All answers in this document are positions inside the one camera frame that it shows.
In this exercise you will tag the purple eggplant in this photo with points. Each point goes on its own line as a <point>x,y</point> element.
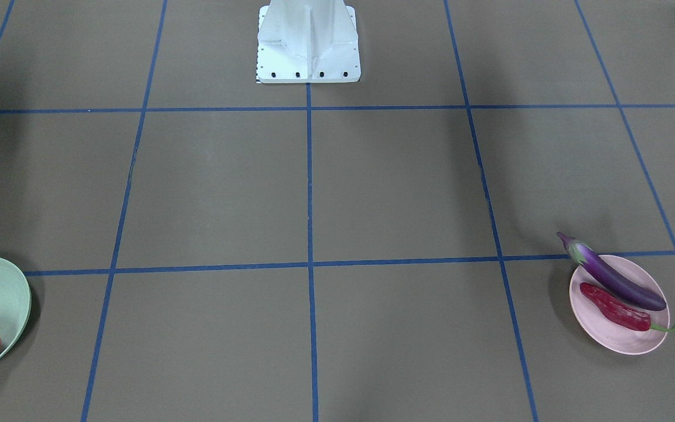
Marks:
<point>610,278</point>

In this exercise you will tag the red chili pepper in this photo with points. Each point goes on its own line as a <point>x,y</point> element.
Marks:
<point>619,313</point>

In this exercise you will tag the pink plate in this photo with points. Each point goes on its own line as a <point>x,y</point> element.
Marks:
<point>610,335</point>

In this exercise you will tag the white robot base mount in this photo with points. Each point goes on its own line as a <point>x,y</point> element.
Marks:
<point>307,42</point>

